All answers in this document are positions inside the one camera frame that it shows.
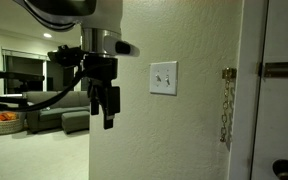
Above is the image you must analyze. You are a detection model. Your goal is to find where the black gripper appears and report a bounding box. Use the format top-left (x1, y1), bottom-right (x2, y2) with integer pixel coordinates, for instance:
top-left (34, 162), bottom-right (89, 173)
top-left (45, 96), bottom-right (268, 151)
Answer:
top-left (82, 53), bottom-right (121, 131)

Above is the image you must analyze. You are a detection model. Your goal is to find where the grey ottoman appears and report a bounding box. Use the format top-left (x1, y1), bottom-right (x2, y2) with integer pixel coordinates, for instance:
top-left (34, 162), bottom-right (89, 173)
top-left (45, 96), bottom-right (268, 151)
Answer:
top-left (61, 110), bottom-right (91, 135)

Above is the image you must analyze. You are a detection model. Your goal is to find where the grey sofa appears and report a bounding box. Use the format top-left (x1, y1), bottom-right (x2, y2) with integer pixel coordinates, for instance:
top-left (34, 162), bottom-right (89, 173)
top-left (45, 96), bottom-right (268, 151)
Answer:
top-left (23, 90), bottom-right (91, 134)

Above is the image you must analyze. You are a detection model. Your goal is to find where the large dark window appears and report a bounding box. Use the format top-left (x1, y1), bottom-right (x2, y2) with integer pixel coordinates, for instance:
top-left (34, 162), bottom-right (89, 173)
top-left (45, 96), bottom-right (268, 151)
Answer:
top-left (1, 48), bottom-right (78, 95)

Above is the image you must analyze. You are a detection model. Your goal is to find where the woven basket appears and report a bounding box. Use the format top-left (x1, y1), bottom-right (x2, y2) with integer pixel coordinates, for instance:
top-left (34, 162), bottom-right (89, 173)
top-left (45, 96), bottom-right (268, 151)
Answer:
top-left (0, 118), bottom-right (24, 136)

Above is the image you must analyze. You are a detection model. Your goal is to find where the orange cloth bundle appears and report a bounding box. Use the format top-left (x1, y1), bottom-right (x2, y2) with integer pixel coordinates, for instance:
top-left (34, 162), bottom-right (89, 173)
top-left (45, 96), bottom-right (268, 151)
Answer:
top-left (0, 112), bottom-right (19, 122)

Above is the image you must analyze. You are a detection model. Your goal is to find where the white door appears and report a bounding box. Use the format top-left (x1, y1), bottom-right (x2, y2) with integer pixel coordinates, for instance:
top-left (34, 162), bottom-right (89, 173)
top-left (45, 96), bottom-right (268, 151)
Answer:
top-left (250, 0), bottom-right (288, 180)

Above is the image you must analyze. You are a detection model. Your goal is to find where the dark round door knob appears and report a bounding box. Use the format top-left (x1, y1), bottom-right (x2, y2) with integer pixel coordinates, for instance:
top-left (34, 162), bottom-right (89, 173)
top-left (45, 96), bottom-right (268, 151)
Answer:
top-left (272, 159), bottom-right (288, 180)

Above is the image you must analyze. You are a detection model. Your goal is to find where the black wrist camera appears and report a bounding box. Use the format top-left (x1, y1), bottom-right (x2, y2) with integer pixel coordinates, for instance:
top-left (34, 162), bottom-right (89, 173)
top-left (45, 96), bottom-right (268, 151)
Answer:
top-left (47, 44), bottom-right (86, 68)

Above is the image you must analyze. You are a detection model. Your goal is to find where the white double switch plate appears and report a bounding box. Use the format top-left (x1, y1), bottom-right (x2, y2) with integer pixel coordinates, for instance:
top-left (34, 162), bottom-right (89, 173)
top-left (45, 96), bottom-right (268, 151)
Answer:
top-left (149, 60), bottom-right (179, 97)

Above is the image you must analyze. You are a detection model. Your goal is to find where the black bar camera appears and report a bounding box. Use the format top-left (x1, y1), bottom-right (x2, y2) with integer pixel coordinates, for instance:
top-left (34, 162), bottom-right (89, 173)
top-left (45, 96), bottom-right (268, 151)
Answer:
top-left (0, 70), bottom-right (46, 83)

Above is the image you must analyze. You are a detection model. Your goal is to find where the brass door chain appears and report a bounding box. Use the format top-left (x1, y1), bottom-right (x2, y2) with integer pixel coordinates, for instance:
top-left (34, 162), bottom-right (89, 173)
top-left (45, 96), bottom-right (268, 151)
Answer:
top-left (219, 77), bottom-right (235, 144)

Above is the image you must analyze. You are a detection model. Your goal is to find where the brass chain wall bracket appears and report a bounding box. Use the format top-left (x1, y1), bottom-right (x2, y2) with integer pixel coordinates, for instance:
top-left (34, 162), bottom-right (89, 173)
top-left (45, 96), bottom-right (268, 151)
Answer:
top-left (221, 67), bottom-right (238, 80)

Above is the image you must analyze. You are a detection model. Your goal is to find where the white door frame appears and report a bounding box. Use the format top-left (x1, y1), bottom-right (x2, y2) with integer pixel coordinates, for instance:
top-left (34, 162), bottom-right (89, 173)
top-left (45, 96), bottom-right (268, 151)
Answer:
top-left (227, 0), bottom-right (270, 180)

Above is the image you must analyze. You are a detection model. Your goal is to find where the brass door chain track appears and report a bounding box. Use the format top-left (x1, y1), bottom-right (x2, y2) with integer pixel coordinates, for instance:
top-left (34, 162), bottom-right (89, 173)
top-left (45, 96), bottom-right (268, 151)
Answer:
top-left (257, 61), bottom-right (288, 79)

